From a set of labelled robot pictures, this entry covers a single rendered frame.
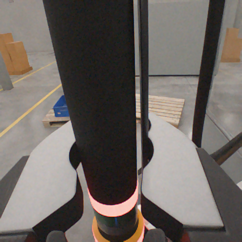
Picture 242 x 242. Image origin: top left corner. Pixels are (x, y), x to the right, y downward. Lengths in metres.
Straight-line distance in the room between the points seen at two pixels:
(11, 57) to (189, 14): 6.73
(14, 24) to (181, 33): 12.16
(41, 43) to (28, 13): 2.03
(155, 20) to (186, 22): 0.85
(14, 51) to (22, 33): 6.77
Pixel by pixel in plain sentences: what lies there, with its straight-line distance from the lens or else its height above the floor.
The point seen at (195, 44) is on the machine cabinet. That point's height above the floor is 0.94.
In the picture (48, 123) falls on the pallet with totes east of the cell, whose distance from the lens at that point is 3.51.
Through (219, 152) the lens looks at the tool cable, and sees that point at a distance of 0.26.
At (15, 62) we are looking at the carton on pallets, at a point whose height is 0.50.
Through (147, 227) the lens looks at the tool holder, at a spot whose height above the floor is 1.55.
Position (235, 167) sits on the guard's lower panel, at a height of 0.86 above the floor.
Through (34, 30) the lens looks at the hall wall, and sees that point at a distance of 14.45.
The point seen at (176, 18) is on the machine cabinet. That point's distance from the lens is 5.62.
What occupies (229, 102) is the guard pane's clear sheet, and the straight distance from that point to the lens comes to 1.36.
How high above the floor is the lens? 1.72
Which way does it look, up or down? 31 degrees down
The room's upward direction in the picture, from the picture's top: 4 degrees counter-clockwise
